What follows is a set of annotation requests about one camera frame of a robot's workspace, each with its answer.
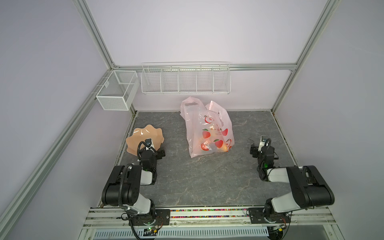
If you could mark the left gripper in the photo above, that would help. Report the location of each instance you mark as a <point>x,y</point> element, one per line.
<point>159,155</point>

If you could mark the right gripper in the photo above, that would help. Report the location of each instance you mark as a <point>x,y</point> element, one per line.
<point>254,151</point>

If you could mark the pink plastic bag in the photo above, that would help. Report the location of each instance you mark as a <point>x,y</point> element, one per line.
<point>209,127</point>

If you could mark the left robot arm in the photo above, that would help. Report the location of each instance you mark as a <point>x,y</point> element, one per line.
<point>123,185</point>

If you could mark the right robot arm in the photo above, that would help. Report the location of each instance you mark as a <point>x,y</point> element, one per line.
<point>308,187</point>

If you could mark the pink wavy fruit plate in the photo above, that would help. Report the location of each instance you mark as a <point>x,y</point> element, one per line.
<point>142,134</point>

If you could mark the small white mesh basket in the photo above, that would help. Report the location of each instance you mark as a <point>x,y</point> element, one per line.
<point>118,91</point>

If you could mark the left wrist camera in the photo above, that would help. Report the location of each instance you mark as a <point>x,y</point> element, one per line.
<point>149,144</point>

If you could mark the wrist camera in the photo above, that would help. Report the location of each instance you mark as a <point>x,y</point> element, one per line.
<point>263,141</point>
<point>149,144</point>

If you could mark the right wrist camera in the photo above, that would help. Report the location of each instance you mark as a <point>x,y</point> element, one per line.
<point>263,141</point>

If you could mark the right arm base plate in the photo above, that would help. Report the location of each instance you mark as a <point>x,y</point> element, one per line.
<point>258,215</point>

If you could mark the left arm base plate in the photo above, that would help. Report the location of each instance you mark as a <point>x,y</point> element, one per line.
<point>155,217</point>

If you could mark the aluminium mounting rail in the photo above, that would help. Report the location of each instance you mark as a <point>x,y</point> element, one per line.
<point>206,223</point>

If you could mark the long white wire basket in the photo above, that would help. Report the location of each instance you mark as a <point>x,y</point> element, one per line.
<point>189,78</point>

